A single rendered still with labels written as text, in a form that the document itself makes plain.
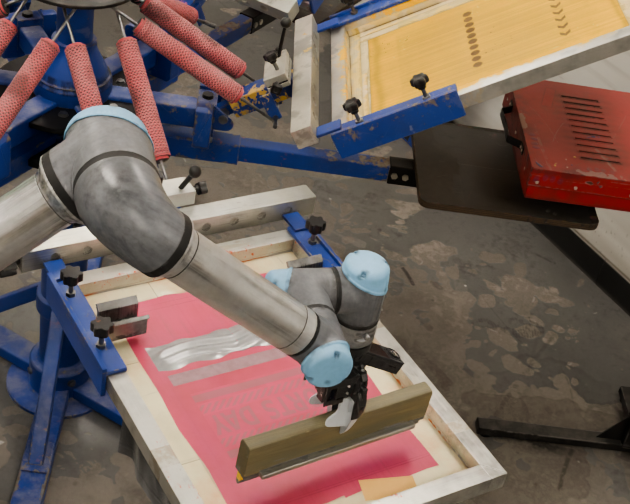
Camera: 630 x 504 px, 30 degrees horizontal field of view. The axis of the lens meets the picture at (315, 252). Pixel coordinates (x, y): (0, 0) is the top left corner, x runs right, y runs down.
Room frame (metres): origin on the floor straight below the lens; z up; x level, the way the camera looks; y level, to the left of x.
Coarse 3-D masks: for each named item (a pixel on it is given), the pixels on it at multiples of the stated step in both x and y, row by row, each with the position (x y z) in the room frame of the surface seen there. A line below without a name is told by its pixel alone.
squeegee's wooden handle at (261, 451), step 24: (384, 408) 1.54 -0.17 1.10; (408, 408) 1.58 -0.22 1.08; (264, 432) 1.42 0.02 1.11; (288, 432) 1.43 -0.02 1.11; (312, 432) 1.45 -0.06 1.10; (336, 432) 1.48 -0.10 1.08; (360, 432) 1.52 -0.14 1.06; (240, 456) 1.39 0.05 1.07; (264, 456) 1.40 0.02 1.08; (288, 456) 1.43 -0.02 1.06
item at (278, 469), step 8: (400, 424) 1.57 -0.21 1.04; (408, 424) 1.58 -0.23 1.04; (376, 432) 1.54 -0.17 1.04; (384, 432) 1.54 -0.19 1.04; (392, 432) 1.55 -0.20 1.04; (400, 432) 1.56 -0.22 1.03; (352, 440) 1.51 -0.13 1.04; (360, 440) 1.51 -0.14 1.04; (368, 440) 1.52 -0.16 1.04; (376, 440) 1.53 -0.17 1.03; (328, 448) 1.48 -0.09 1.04; (336, 448) 1.48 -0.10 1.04; (344, 448) 1.49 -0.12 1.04; (352, 448) 1.50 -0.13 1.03; (304, 456) 1.45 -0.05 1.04; (312, 456) 1.45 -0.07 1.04; (320, 456) 1.46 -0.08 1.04; (328, 456) 1.47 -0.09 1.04; (280, 464) 1.42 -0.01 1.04; (288, 464) 1.42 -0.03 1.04; (296, 464) 1.43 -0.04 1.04; (304, 464) 1.44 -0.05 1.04; (264, 472) 1.39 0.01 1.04; (272, 472) 1.40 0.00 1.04; (280, 472) 1.41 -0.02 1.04
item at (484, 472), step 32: (256, 256) 2.08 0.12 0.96; (96, 288) 1.86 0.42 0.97; (128, 384) 1.59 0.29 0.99; (128, 416) 1.52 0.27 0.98; (448, 416) 1.67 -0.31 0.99; (160, 448) 1.45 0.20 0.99; (480, 448) 1.61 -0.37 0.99; (160, 480) 1.40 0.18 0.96; (448, 480) 1.51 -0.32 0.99; (480, 480) 1.53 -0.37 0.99
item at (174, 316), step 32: (160, 320) 1.82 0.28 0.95; (192, 320) 1.84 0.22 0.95; (160, 384) 1.64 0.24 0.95; (192, 384) 1.66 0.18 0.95; (224, 384) 1.68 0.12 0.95; (192, 416) 1.58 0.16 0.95; (224, 480) 1.44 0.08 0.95; (256, 480) 1.45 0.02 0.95; (288, 480) 1.47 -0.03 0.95; (320, 480) 1.48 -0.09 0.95
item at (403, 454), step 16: (224, 320) 1.86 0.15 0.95; (256, 352) 1.78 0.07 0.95; (272, 352) 1.79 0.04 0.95; (256, 368) 1.74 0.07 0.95; (272, 368) 1.75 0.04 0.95; (368, 384) 1.76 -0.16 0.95; (368, 448) 1.58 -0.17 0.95; (384, 448) 1.59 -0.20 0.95; (400, 448) 1.60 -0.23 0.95; (416, 448) 1.61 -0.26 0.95; (336, 464) 1.53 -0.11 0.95; (352, 464) 1.54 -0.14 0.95; (368, 464) 1.54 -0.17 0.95; (384, 464) 1.55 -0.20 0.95; (400, 464) 1.56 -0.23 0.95; (416, 464) 1.57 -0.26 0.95; (432, 464) 1.58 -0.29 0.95; (336, 480) 1.49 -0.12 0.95; (352, 480) 1.50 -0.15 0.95
